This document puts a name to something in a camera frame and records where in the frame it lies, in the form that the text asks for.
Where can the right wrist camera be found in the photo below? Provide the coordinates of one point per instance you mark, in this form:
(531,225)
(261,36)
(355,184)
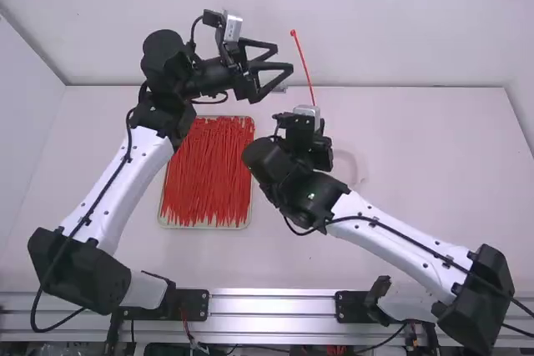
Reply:
(308,113)

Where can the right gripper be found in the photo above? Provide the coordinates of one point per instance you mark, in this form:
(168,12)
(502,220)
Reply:
(313,147)

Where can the pale tray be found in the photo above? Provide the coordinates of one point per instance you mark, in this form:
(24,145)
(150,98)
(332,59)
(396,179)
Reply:
(163,220)

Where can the silver rails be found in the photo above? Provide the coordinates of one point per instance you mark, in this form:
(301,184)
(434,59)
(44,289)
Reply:
(271,302)

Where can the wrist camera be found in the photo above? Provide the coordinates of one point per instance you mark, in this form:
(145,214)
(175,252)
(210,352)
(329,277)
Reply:
(308,113)
(232,27)

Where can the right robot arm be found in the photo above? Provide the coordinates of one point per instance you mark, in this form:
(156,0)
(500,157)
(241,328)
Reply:
(388,239)

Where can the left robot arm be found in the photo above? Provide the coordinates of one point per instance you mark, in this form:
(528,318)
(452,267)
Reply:
(125,172)

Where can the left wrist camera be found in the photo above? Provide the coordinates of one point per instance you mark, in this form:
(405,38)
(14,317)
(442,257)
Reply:
(232,27)

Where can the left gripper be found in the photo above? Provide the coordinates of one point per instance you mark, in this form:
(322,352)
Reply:
(217,76)

